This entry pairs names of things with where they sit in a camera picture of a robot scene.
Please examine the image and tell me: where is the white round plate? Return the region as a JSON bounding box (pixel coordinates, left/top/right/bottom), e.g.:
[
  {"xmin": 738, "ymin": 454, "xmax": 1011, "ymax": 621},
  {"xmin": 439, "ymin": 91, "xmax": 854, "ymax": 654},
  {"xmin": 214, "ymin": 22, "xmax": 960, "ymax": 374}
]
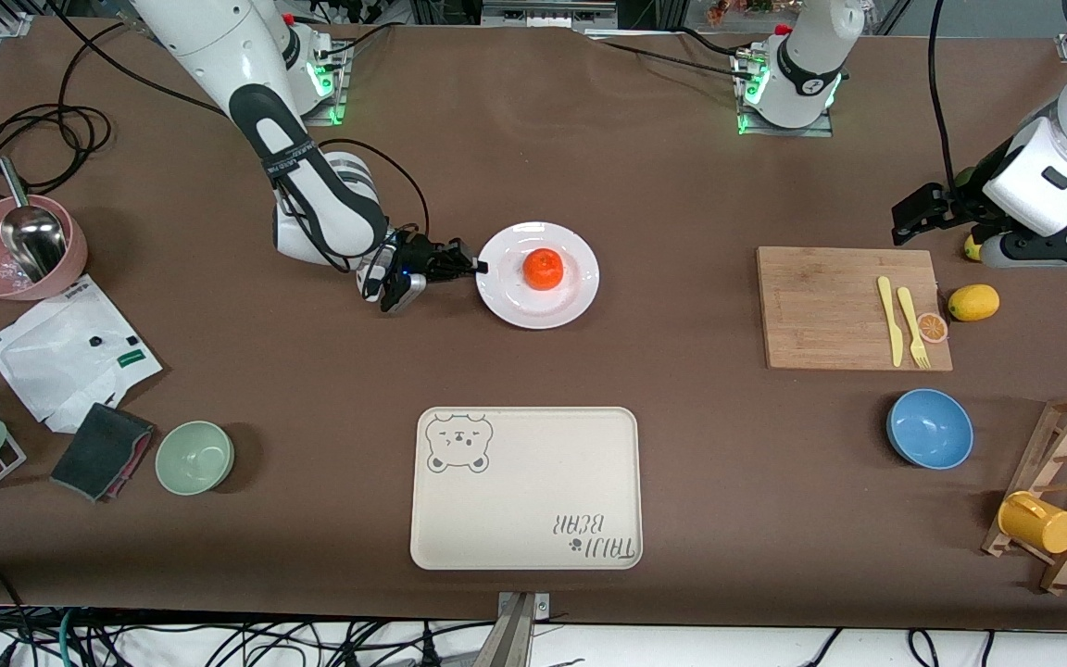
[{"xmin": 476, "ymin": 220, "xmax": 601, "ymax": 331}]

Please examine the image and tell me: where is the orange fruit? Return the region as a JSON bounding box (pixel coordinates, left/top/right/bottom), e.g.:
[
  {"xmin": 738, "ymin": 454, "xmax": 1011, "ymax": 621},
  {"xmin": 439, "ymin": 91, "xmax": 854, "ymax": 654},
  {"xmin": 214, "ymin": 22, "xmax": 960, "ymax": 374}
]
[{"xmin": 522, "ymin": 248, "xmax": 565, "ymax": 291}]

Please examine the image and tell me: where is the yellow plastic fork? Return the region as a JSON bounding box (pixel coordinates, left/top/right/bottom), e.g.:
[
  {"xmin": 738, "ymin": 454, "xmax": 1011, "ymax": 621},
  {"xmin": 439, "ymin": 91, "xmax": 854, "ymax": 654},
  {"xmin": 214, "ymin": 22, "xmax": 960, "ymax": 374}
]
[{"xmin": 896, "ymin": 286, "xmax": 932, "ymax": 371}]

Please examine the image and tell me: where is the yellow plastic knife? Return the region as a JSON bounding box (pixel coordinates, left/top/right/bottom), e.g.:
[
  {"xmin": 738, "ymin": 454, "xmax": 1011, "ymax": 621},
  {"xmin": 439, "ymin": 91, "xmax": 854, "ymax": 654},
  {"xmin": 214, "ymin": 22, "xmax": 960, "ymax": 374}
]
[{"xmin": 876, "ymin": 275, "xmax": 905, "ymax": 368}]

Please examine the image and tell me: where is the wooden cutting board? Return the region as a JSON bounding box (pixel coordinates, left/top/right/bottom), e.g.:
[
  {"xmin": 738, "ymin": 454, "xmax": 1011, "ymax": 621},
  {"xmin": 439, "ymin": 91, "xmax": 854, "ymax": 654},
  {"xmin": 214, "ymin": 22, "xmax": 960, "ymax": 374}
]
[{"xmin": 756, "ymin": 245, "xmax": 954, "ymax": 372}]

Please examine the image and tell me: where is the blue bowl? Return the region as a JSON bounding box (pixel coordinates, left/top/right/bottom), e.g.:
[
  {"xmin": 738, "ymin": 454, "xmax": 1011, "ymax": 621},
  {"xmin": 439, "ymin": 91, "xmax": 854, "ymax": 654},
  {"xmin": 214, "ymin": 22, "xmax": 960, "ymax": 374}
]
[{"xmin": 885, "ymin": 388, "xmax": 975, "ymax": 472}]

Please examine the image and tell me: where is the cream bear print tray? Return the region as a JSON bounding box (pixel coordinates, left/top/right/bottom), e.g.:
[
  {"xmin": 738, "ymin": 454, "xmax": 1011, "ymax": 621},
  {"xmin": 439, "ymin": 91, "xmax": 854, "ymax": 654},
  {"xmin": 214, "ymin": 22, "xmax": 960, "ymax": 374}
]
[{"xmin": 409, "ymin": 406, "xmax": 644, "ymax": 571}]

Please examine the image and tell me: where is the colourful toy pile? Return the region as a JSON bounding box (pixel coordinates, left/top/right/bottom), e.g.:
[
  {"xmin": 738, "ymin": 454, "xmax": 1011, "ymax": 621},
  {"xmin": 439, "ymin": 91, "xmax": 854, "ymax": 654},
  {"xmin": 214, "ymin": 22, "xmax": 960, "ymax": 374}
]
[{"xmin": 705, "ymin": 0, "xmax": 777, "ymax": 25}]

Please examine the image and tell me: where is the light green bowl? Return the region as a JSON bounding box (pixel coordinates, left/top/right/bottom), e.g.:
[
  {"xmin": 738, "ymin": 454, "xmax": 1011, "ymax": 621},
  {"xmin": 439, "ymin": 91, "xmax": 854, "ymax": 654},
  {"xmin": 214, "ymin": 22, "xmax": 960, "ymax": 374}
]
[{"xmin": 155, "ymin": 421, "xmax": 236, "ymax": 497}]

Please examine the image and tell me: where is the yellow mug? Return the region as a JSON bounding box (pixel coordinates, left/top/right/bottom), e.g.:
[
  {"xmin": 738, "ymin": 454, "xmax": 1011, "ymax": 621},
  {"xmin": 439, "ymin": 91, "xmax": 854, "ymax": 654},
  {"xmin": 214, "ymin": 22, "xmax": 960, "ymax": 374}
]
[{"xmin": 998, "ymin": 491, "xmax": 1067, "ymax": 555}]

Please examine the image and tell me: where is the grey metal bar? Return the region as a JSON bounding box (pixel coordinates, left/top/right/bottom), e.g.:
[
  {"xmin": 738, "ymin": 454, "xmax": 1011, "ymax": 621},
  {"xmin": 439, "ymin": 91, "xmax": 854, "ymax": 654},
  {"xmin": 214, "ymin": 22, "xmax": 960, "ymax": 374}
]
[{"xmin": 473, "ymin": 593, "xmax": 536, "ymax": 667}]

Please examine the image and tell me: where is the dark grey folded cloth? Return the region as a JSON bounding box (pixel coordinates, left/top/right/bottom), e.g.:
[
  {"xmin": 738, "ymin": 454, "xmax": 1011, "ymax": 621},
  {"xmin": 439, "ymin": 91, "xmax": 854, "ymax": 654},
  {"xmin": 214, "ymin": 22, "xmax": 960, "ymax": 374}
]
[{"xmin": 50, "ymin": 402, "xmax": 157, "ymax": 503}]

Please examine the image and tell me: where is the white plastic bag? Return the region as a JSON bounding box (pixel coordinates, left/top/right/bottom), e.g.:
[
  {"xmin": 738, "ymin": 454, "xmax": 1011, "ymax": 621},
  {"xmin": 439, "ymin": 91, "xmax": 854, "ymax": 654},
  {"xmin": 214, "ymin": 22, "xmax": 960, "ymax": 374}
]
[{"xmin": 0, "ymin": 275, "xmax": 164, "ymax": 434}]

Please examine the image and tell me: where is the metal scoop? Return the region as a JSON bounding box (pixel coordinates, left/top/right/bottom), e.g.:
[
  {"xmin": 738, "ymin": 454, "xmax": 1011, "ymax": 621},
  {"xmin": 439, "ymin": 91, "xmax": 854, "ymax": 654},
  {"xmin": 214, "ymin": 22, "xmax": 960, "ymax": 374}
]
[{"xmin": 0, "ymin": 156, "xmax": 69, "ymax": 283}]

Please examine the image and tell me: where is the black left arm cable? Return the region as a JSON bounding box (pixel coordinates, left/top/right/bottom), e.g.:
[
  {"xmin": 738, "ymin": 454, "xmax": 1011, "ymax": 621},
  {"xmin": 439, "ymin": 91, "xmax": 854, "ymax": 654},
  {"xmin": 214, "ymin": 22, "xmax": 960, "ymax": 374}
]
[{"xmin": 925, "ymin": 0, "xmax": 966, "ymax": 201}]

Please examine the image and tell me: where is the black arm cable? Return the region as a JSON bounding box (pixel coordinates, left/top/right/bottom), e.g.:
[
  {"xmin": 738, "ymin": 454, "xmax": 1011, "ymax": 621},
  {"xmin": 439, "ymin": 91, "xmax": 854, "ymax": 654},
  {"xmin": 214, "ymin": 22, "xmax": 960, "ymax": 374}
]
[
  {"xmin": 925, "ymin": 0, "xmax": 966, "ymax": 201},
  {"xmin": 0, "ymin": 0, "xmax": 229, "ymax": 214}
]

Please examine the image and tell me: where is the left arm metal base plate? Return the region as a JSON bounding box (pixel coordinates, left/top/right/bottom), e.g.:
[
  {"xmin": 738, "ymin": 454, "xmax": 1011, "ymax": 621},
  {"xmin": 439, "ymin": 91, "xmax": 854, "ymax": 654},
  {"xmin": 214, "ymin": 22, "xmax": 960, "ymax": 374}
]
[{"xmin": 733, "ymin": 46, "xmax": 835, "ymax": 138}]

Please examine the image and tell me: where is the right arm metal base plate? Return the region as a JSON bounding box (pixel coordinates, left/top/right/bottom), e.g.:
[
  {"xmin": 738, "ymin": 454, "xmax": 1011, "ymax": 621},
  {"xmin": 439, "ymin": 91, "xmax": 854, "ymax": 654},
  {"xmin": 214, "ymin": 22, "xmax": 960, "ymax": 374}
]
[{"xmin": 297, "ymin": 42, "xmax": 350, "ymax": 127}]

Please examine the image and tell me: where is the black right base cable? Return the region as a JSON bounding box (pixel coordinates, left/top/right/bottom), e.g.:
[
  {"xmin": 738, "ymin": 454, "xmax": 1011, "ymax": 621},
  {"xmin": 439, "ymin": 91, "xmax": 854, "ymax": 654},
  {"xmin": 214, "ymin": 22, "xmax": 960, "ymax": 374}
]
[{"xmin": 316, "ymin": 20, "xmax": 405, "ymax": 71}]

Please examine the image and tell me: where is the black base cable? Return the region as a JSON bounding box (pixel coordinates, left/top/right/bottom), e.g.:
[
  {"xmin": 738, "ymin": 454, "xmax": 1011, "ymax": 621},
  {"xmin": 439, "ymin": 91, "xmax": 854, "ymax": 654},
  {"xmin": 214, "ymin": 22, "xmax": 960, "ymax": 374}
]
[
  {"xmin": 316, "ymin": 20, "xmax": 405, "ymax": 71},
  {"xmin": 589, "ymin": 35, "xmax": 749, "ymax": 81}
]

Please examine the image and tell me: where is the silver aluminium frame beam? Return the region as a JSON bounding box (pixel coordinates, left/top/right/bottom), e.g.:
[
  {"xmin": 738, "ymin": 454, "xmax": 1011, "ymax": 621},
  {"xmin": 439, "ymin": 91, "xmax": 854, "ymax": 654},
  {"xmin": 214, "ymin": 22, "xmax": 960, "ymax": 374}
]
[{"xmin": 480, "ymin": 0, "xmax": 620, "ymax": 29}]

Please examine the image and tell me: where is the black left base cable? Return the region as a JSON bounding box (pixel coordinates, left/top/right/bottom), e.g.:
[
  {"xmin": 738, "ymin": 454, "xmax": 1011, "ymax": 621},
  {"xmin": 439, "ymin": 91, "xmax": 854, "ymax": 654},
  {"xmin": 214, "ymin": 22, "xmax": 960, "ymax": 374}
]
[{"xmin": 589, "ymin": 35, "xmax": 749, "ymax": 81}]

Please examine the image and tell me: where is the small metal table bracket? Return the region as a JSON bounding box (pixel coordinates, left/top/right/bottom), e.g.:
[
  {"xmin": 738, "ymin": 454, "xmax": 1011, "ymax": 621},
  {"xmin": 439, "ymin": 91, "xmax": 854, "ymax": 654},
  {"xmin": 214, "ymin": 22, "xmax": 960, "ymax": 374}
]
[{"xmin": 496, "ymin": 593, "xmax": 551, "ymax": 619}]

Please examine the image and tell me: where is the black cable bundle under table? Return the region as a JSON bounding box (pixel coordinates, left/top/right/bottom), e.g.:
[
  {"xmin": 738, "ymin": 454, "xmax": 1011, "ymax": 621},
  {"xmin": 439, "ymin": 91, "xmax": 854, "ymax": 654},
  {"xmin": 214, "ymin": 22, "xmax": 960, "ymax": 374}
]
[{"xmin": 0, "ymin": 556, "xmax": 497, "ymax": 667}]

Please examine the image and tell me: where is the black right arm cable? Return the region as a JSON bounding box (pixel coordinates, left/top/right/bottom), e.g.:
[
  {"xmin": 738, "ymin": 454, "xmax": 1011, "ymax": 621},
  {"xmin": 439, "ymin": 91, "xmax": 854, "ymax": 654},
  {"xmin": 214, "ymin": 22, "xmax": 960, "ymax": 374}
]
[{"xmin": 0, "ymin": 0, "xmax": 229, "ymax": 214}]

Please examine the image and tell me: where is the teal cable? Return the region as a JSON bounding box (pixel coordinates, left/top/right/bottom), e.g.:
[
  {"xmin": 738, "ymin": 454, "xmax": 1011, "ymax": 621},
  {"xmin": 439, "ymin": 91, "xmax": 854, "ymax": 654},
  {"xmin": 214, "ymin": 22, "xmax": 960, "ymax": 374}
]
[{"xmin": 57, "ymin": 607, "xmax": 82, "ymax": 667}]

